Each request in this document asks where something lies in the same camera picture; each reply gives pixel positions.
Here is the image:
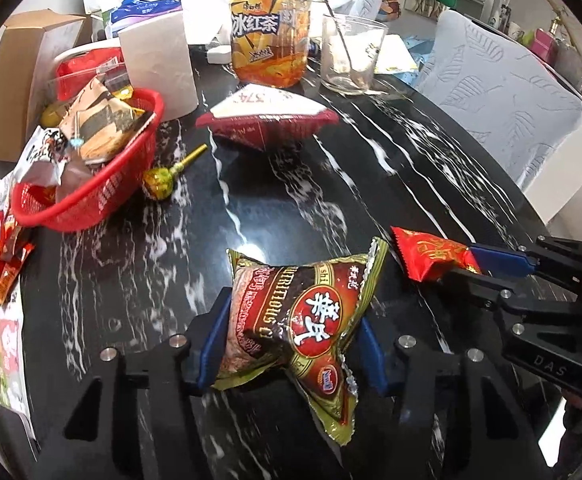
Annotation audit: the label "brown cardboard box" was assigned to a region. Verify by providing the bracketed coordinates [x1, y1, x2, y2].
[0, 9, 85, 162]

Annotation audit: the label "pink green leaflet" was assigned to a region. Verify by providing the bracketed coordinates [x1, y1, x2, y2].
[0, 281, 37, 441]

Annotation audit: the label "green red nutritious snack bag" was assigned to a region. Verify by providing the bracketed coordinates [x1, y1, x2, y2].
[213, 237, 389, 446]

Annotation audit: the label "yellow green lollipop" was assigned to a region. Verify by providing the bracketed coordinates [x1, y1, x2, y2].
[141, 144, 207, 202]

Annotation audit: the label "red plastic basket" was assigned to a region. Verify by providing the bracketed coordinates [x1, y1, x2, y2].
[10, 88, 164, 232]

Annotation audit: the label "clear glass cup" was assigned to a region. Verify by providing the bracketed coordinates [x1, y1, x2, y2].
[320, 14, 387, 96]

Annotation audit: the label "seaweed roll snack pack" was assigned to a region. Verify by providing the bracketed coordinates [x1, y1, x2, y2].
[59, 77, 152, 166]

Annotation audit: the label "white paper towel roll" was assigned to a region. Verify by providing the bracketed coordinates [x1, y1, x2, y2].
[118, 11, 199, 120]

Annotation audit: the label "iced tea bottle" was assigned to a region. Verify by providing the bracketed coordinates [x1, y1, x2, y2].
[230, 0, 311, 89]

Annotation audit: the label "red snack packets pile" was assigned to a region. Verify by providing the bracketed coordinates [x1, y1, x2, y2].
[0, 211, 35, 306]

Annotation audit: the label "small red candy packet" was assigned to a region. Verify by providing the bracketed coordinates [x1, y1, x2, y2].
[392, 226, 481, 282]

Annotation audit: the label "blue tissue pack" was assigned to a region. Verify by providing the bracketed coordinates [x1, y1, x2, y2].
[105, 0, 183, 39]

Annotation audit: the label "dark red white snack bag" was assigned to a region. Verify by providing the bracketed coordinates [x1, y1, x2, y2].
[195, 84, 339, 151]

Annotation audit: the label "white red peanut bag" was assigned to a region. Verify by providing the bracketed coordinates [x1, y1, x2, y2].
[13, 126, 68, 188]

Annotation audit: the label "clear plastic container red contents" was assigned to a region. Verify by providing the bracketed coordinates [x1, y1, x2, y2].
[56, 47, 124, 101]

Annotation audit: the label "white chair cover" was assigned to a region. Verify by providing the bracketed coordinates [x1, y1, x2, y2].
[415, 10, 582, 221]

